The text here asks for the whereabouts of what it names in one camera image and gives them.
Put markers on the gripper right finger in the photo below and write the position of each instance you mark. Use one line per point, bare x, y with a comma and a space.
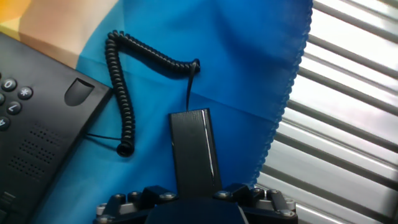
264, 202

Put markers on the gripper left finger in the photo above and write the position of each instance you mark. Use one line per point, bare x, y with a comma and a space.
130, 202

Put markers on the black telephone base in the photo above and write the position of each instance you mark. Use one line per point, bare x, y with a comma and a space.
40, 140

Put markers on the black telephone handset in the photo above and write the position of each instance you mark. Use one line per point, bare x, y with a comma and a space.
194, 149

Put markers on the blue mountain print cloth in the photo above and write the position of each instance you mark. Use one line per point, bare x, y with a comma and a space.
242, 77

